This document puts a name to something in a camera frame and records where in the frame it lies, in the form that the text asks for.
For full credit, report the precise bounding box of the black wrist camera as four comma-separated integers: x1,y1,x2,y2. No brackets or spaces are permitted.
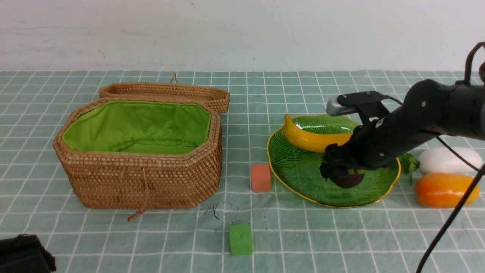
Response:
326,91,390,125

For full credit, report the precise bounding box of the white radish with leaves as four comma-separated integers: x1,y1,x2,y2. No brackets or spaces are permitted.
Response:
399,147,484,177

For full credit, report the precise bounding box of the black object at corner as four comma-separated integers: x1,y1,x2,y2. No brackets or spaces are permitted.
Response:
0,234,57,273

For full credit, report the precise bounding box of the wicker basket lid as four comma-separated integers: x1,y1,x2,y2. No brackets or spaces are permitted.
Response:
99,74,230,114

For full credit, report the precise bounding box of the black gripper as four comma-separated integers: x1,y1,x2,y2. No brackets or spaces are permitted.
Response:
320,121,402,181

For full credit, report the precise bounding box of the green glass leaf plate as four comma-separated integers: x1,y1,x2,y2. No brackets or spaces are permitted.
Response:
267,126,402,208

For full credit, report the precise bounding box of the yellow banana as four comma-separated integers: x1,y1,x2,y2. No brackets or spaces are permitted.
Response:
282,114,358,153

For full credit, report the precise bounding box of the wicker basket green lining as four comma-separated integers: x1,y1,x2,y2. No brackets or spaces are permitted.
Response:
53,98,223,222

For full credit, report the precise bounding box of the orange yellow mango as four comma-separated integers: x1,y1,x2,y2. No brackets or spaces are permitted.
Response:
415,173,474,209

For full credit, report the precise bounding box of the orange foam cube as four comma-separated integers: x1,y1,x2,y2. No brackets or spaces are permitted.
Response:
250,164,272,192

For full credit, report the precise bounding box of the green foam cube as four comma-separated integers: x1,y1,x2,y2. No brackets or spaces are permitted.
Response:
229,223,253,256

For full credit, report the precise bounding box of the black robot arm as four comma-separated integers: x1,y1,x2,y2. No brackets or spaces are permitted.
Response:
320,68,484,188

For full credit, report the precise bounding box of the dark purple mangosteen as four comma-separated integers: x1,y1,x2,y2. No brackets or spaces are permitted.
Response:
329,169,366,188

